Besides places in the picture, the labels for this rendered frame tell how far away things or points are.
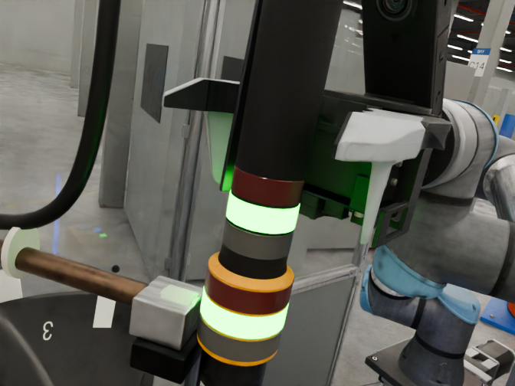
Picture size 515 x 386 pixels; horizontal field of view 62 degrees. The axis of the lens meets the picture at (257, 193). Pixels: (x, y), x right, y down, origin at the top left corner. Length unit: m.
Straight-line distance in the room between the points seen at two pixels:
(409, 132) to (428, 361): 0.98
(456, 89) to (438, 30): 4.73
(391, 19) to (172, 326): 0.21
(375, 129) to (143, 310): 0.14
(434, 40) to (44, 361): 0.39
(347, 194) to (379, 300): 0.82
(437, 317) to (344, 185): 0.84
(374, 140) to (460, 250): 0.29
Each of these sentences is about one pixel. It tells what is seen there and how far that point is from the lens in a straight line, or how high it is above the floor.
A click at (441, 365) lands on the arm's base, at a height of 1.10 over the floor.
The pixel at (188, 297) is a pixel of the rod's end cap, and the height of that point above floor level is 1.55.
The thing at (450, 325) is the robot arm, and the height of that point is 1.21.
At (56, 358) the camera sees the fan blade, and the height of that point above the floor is 1.40.
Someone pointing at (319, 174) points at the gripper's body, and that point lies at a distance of 0.27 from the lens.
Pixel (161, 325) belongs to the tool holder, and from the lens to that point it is 0.23.
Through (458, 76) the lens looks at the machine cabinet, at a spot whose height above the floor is 1.97.
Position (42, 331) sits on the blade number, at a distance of 0.45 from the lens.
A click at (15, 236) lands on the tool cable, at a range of 0.27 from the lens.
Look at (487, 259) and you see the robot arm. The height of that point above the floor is 1.54.
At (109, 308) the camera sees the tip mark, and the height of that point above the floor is 1.44.
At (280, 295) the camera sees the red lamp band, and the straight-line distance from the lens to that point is 0.20.
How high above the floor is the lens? 1.67
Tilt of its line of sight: 16 degrees down
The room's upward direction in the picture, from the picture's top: 11 degrees clockwise
